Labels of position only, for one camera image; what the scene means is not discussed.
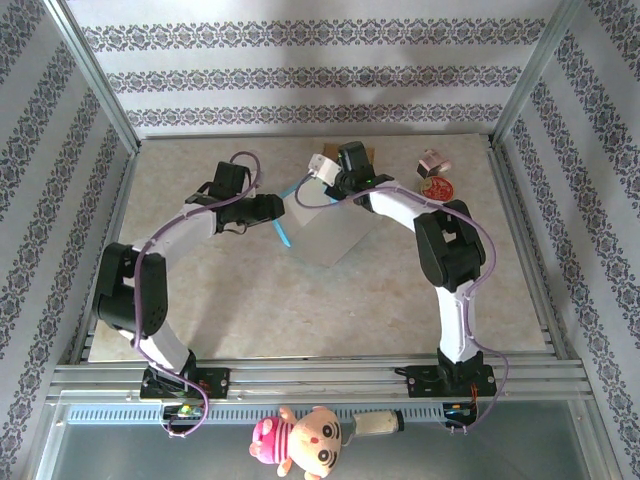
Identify brown cardboard box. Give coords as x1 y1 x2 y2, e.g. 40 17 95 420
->
322 143 378 162

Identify white and teal paper box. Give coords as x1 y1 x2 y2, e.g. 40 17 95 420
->
272 172 387 270

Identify small pink box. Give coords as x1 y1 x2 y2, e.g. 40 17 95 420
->
415 148 453 179

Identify round red gold tin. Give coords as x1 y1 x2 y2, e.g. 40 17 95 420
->
418 174 455 202

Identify perforated metal strip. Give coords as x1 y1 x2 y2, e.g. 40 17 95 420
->
67 402 481 426

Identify small circuit board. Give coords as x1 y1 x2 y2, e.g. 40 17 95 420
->
442 401 477 419
162 403 206 421

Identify pink plush doll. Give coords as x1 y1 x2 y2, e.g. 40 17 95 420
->
248 404 344 480

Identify clear bottle with beige filling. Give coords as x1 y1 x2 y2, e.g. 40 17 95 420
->
344 408 405 444

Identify aluminium side rail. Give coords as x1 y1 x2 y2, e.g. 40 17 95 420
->
487 137 576 361
69 149 141 364

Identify long aluminium base rail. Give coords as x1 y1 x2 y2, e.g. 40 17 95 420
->
47 352 594 404

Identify aluminium frame post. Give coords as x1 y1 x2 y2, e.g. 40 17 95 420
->
491 0 585 147
42 0 142 154

